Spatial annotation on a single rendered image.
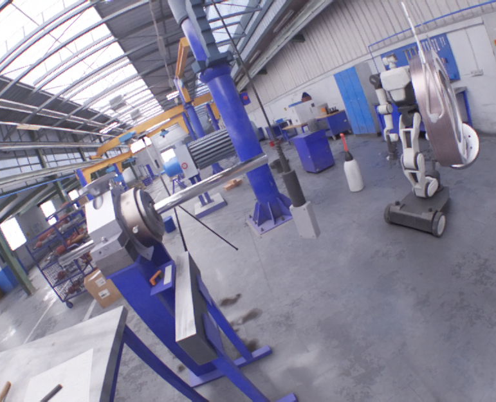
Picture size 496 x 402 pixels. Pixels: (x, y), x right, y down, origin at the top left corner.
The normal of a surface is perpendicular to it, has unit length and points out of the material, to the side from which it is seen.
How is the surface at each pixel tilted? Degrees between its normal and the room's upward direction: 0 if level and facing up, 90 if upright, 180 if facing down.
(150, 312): 90
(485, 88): 90
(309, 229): 90
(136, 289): 90
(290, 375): 0
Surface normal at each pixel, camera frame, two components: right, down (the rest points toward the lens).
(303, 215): -0.60, 0.48
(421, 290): -0.39, -0.87
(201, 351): 0.26, 0.20
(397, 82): -0.85, 0.46
